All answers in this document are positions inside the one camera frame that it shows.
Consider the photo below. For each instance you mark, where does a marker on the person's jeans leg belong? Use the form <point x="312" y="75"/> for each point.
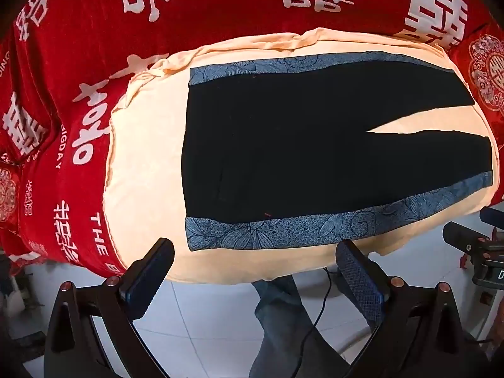
<point x="279" y="323"/>

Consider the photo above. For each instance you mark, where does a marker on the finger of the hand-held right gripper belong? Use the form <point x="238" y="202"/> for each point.
<point x="460" y="233"/>
<point x="493" y="215"/>

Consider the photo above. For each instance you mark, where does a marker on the cream blanket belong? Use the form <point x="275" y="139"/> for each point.
<point x="145" y="173"/>

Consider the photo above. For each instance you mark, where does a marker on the black pants with blue trim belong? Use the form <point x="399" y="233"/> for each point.
<point x="299" y="145"/>

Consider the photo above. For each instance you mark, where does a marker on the red printed blanket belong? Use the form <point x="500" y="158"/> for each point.
<point x="236" y="12"/>

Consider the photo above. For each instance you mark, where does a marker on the red cushion with round emblem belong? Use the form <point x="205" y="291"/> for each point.
<point x="486" y="71"/>

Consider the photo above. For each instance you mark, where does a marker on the white object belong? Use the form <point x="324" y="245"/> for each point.
<point x="15" y="301"/>

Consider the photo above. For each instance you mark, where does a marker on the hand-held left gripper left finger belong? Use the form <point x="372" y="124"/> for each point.
<point x="151" y="273"/>

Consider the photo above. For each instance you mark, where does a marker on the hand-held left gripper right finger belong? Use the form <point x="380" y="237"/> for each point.
<point x="358" y="279"/>

